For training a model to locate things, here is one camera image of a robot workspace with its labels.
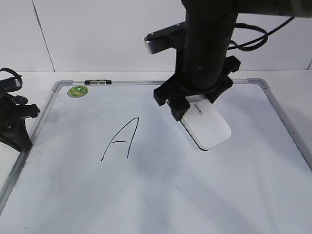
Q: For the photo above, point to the white whiteboard eraser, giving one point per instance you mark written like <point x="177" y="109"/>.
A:
<point x="209" y="126"/>

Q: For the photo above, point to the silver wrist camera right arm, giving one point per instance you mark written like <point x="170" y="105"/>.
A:
<point x="170" y="37"/>

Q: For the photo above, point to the white board with grey frame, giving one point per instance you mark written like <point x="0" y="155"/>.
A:
<point x="113" y="162"/>

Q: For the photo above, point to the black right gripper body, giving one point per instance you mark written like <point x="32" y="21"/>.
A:
<point x="180" y="86"/>

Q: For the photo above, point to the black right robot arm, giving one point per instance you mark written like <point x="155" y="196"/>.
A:
<point x="202" y="41"/>

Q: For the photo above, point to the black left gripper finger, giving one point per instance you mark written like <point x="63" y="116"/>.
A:
<point x="16" y="136"/>

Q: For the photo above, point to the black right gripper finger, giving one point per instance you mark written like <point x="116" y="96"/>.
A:
<point x="179" y="106"/>

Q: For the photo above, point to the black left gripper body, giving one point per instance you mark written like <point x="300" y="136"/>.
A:
<point x="13" y="112"/>

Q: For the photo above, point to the black hanging clip on frame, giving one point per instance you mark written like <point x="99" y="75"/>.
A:
<point x="98" y="82"/>

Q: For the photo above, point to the round green sticker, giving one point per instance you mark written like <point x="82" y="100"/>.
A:
<point x="78" y="91"/>

